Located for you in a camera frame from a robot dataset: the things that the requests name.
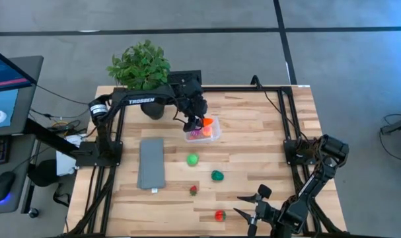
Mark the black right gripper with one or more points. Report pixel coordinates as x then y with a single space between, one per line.
268 213

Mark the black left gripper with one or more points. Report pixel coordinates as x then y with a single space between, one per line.
195 107

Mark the purple striped toy onion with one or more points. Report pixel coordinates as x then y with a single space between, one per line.
195 134

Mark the orange toy carrot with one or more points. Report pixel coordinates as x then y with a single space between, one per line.
208 122

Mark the orange pink toy peach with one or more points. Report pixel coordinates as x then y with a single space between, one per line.
206 131

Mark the red toy tomato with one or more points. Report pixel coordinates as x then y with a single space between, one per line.
220 215

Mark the light green toy pepper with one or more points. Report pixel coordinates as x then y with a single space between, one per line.
192 159

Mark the dark green toy pepper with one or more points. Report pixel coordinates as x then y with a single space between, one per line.
217 175

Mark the red toy strawberry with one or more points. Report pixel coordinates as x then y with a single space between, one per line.
193 190

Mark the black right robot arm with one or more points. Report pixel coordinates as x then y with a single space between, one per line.
332 148

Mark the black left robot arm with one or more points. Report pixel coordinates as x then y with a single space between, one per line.
144 100

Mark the clear plastic tupperware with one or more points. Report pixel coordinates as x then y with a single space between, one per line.
216 135

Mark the black perforated grille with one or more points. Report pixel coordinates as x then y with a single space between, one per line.
177 76

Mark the grey folded cloth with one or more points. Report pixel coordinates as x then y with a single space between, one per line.
151 165

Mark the green potted plant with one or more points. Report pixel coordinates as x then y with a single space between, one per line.
140 66

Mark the white table label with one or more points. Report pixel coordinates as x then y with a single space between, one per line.
304 86

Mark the white box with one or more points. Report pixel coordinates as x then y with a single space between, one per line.
64 163

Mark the black diagonal support bar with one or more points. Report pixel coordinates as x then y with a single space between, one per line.
48 137

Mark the black round stool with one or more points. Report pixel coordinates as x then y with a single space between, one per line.
43 173

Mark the black stand base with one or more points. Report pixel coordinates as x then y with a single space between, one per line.
400 125

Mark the small black caster wheel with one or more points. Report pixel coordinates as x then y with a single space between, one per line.
33 212

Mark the grey side desk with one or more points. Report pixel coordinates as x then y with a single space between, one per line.
21 198

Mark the computer monitor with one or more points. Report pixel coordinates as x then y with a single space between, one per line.
2 109

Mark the black computer mouse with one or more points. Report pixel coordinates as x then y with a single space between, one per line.
2 186

